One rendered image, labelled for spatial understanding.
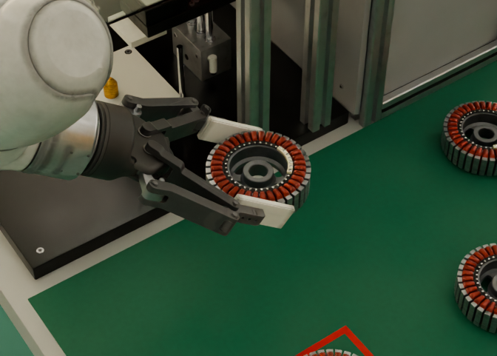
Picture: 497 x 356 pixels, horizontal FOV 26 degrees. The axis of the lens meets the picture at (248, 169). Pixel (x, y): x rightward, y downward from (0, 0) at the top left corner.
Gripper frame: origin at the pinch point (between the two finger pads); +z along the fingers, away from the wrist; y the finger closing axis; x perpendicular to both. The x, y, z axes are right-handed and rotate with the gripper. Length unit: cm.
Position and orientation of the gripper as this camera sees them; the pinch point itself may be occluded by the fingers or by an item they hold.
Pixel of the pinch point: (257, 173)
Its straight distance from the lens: 115.3
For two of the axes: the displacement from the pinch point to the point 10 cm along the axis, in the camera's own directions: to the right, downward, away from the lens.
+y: 2.7, 7.0, -6.6
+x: 4.9, -6.9, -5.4
